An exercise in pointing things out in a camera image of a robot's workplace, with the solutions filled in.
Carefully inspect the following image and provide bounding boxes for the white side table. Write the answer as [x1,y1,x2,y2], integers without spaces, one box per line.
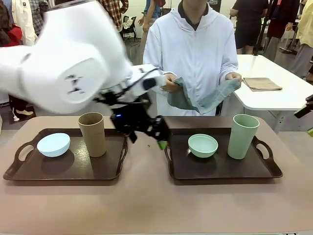
[233,54,313,134]

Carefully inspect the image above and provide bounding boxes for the brown tall cup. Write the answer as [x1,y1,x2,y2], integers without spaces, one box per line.
[78,112,107,158]

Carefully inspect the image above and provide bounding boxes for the black office chair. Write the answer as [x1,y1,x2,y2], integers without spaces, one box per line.
[121,15,138,43]

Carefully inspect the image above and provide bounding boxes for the person's left hand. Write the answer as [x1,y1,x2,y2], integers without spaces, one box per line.
[224,72,243,85]

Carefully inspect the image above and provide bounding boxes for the teal cloth mat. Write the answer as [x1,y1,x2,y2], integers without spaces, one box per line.
[167,76,242,115]

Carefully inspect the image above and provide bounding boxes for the person in red plaid shirt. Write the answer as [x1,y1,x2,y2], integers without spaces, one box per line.
[100,0,130,32]

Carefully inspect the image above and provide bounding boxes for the person in blue shirt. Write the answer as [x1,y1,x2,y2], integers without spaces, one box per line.
[137,0,162,52]

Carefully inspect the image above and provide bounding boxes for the person in yellow shirt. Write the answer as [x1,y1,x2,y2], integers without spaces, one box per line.
[290,0,313,79]

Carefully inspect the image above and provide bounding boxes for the person in white hooded jacket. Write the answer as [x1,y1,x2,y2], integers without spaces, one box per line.
[142,0,239,117]

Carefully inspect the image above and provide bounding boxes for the dark patterned hanging garment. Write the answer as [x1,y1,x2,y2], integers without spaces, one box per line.
[0,0,13,47]

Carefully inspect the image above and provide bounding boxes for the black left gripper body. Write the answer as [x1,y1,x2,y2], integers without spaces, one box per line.
[110,102,152,135]

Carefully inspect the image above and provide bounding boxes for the pale green bowl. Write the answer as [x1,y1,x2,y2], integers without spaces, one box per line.
[187,133,219,158]

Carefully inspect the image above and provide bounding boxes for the person's left forearm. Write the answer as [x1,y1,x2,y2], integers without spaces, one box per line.
[219,64,239,81]

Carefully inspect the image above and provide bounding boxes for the plaid shirt on mannequin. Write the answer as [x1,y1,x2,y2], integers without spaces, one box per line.
[29,0,50,36]

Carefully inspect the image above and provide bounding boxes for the dark brown serving tray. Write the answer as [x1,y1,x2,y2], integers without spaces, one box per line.
[3,128,129,182]
[164,127,284,181]

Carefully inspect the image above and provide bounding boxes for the light blue bowl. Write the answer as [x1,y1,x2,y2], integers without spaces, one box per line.
[37,132,71,158]

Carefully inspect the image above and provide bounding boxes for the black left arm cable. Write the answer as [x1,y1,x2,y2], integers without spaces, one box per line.
[93,70,158,111]

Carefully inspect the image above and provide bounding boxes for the black tripod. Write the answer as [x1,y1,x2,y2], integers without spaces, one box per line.
[252,7,270,56]

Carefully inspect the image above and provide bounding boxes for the person's right forearm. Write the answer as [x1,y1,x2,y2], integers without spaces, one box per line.
[156,70,176,85]

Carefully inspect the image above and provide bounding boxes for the person's right hand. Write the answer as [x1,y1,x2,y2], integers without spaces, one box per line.
[161,73,183,93]

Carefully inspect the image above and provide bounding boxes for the white coat on mannequin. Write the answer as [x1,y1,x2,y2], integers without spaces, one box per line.
[10,0,39,47]

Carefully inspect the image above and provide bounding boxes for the pale green tall cup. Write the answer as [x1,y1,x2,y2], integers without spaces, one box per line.
[227,114,260,161]

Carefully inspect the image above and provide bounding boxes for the beige cloth mat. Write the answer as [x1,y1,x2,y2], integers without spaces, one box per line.
[242,77,283,92]

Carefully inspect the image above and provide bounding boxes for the person in dark maroon top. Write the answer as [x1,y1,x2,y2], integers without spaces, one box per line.
[263,0,308,61]

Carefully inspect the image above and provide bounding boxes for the person in black shirt and shorts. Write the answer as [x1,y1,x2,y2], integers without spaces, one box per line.
[230,0,269,55]

